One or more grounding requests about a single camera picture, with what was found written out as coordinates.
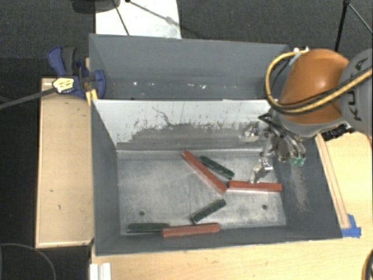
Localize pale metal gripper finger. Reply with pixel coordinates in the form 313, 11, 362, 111
249, 159, 275, 185
238, 121, 262, 143

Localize red-brown flat block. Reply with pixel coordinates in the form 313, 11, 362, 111
227, 180, 283, 193
181, 149, 228, 195
160, 222, 221, 239

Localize dark green flat block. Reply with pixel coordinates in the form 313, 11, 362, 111
199, 155, 235, 179
126, 222, 171, 234
189, 198, 228, 225

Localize grey metal bin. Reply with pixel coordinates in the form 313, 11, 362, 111
88, 33, 343, 257

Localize pale wood flat board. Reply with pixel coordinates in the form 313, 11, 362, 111
34, 77, 96, 249

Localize black cylinder on white bracket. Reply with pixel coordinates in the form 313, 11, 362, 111
322, 125, 355, 142

